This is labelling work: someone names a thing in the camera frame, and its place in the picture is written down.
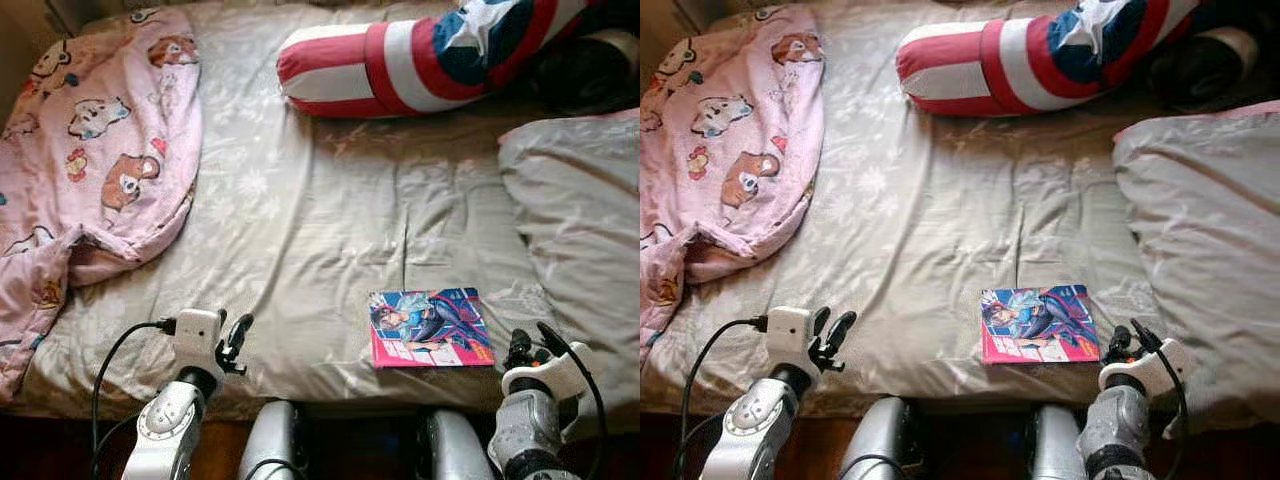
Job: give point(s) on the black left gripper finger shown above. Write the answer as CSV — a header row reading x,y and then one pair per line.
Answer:
x,y
224,328
843,328
243,332
820,323

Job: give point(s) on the pink cartoon bear quilt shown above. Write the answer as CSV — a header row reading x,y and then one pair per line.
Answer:
x,y
730,150
100,150

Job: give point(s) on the colourful comic book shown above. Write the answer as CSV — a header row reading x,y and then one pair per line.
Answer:
x,y
1040,325
430,328

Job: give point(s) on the silver right robot leg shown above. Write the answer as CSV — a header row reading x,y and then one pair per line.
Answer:
x,y
455,450
1055,450

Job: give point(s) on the grey floral pillow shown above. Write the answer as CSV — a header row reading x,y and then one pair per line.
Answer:
x,y
580,220
1210,230

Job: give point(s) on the black plush toy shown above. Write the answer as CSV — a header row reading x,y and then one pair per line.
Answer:
x,y
1200,70
585,75

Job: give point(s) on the red white blue bolster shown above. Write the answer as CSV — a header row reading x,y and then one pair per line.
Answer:
x,y
1000,68
380,70

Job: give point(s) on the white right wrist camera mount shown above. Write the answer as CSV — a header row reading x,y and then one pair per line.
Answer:
x,y
1155,368
555,372

